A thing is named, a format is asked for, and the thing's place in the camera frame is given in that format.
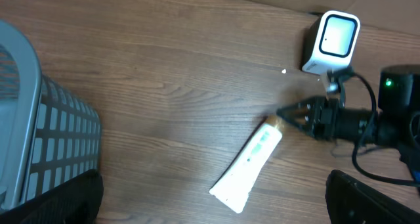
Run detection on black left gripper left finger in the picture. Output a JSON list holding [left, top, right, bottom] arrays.
[[1, 169, 104, 224]]

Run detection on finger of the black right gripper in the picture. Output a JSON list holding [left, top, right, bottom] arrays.
[[276, 97, 317, 135]]

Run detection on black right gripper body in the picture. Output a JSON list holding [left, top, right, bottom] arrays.
[[308, 96, 339, 141]]

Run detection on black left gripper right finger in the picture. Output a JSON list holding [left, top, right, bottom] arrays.
[[325, 169, 419, 224]]

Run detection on white tube with gold cap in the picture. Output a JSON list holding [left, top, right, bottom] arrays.
[[209, 115, 284, 213]]

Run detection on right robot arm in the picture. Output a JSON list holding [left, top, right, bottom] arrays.
[[276, 64, 419, 187]]

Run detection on white barcode scanner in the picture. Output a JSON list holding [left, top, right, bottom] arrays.
[[301, 11, 361, 75]]

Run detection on grey plastic basket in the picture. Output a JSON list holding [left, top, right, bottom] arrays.
[[1, 21, 102, 210]]

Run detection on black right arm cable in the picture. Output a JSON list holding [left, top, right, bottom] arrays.
[[331, 72, 420, 188]]

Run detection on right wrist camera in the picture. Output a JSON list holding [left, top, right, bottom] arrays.
[[320, 66, 354, 94]]

